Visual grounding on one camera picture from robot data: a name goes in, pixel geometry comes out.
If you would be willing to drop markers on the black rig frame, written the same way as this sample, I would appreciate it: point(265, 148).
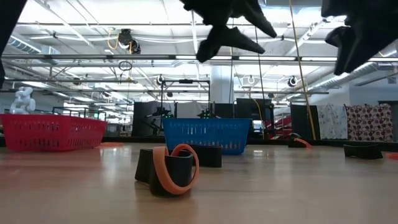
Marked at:
point(185, 81)

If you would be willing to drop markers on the blue plastic basket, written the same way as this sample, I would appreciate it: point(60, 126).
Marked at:
point(211, 133)

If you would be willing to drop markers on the black partition panel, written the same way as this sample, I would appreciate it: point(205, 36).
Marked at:
point(143, 118)

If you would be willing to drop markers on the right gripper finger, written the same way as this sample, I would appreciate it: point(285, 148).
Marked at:
point(363, 46)
point(339, 36)

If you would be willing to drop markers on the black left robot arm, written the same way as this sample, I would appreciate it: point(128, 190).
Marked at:
point(7, 18)

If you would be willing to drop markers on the wide black rubber band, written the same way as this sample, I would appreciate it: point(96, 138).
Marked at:
point(293, 140)
point(177, 174)
point(210, 156)
point(362, 152)

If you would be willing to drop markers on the white pillar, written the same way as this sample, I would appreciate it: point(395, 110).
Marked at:
point(221, 84)

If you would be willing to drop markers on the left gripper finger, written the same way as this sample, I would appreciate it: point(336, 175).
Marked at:
point(259, 21)
point(224, 39)

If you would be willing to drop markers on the red plastic basket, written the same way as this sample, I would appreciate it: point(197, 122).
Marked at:
point(46, 133)

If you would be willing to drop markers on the white leaf-print curtain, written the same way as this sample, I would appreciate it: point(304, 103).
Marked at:
point(332, 121)

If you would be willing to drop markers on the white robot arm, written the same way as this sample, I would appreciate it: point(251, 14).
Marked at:
point(23, 101)

